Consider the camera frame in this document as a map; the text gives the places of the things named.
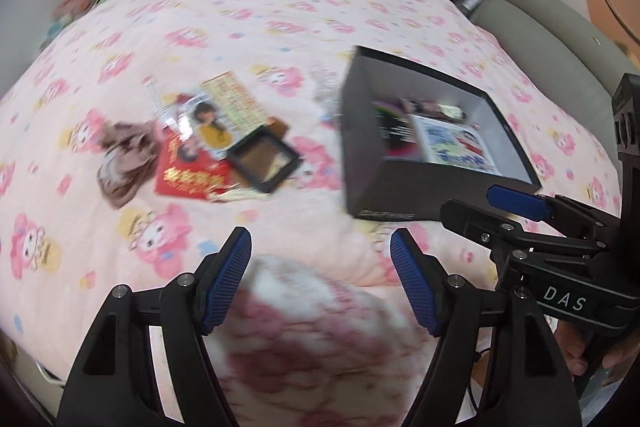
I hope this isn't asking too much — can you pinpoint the purple black card box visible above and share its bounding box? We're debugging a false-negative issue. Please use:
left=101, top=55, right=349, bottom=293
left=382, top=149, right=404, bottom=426
left=372, top=101, right=421, bottom=160

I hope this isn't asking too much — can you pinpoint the dark snack packet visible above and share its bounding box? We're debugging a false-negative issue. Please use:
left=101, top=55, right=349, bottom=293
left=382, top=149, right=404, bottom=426
left=400, top=98, right=444, bottom=118

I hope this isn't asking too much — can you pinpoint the right human hand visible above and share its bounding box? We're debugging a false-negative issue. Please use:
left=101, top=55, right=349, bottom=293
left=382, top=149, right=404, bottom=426
left=554, top=321, right=639, bottom=377

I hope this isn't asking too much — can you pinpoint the red booklet with portrait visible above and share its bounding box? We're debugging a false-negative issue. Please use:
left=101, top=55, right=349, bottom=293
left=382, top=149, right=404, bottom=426
left=154, top=129, right=234, bottom=200

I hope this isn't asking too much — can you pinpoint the cartoon bead art picture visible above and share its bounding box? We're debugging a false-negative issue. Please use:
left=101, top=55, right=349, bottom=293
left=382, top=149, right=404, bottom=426
left=409, top=115, right=500, bottom=176

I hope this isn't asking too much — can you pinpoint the black storage box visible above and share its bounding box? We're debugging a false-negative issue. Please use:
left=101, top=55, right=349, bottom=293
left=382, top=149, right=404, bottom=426
left=340, top=46, right=541, bottom=221

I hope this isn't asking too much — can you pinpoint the girl photo card in sleeve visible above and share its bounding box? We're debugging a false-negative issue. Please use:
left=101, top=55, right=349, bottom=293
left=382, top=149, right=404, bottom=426
left=169, top=91, right=235, bottom=160

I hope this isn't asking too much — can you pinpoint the crumpled brown cloth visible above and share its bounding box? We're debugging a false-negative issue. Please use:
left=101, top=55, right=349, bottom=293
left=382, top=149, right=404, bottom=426
left=96, top=120, right=162, bottom=209

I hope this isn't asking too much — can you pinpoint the grey padded headboard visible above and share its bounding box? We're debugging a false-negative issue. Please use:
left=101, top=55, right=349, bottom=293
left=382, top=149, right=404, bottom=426
left=470, top=0, right=639, bottom=170

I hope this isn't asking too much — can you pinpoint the yellow text leaflet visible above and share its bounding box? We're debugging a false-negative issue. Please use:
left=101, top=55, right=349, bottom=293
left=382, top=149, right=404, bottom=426
left=201, top=72, right=269, bottom=140

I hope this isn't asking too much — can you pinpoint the pink cartoon print blanket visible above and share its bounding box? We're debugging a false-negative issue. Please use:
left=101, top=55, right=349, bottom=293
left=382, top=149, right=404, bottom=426
left=1, top=0, right=620, bottom=426

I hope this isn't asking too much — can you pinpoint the white comb ruler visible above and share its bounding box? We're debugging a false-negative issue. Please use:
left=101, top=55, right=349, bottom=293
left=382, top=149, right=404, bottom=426
left=143, top=77, right=166, bottom=122

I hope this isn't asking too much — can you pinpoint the pink plush pile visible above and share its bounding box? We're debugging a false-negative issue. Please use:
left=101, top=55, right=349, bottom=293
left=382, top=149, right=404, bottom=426
left=47, top=0, right=96, bottom=41

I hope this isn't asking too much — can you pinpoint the black square frame box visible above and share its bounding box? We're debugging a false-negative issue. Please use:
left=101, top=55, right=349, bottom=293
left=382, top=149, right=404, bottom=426
left=227, top=118, right=303, bottom=194

